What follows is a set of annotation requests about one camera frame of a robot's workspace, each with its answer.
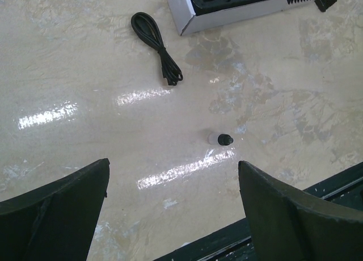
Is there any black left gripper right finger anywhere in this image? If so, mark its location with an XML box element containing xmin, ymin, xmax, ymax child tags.
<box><xmin>238</xmin><ymin>161</ymin><xmax>362</xmax><ymax>260</ymax></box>

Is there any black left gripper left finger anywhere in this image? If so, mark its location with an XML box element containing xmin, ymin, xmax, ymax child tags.
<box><xmin>1</xmin><ymin>158</ymin><xmax>110</xmax><ymax>260</ymax></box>

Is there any white clipper kit box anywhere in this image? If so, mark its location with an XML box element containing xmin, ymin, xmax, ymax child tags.
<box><xmin>167</xmin><ymin>0</ymin><xmax>315</xmax><ymax>36</ymax></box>

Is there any small oil bottle black cap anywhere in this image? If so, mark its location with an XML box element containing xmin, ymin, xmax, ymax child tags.
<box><xmin>208</xmin><ymin>132</ymin><xmax>234</xmax><ymax>146</ymax></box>

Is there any coiled black cable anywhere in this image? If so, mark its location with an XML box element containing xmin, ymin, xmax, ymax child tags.
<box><xmin>130</xmin><ymin>12</ymin><xmax>184</xmax><ymax>86</ymax></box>

